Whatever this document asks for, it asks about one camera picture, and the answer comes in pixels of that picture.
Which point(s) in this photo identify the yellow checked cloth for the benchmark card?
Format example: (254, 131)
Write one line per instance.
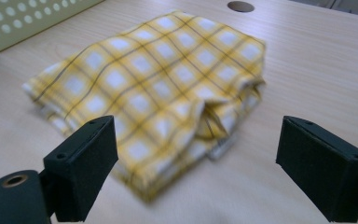
(155, 77)

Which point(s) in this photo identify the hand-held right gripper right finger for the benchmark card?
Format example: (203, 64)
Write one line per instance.
(326, 168)

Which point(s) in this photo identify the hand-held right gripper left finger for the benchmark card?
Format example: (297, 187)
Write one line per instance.
(80, 168)

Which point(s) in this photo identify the pale green perforated basket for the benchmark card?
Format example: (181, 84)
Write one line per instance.
(28, 21)

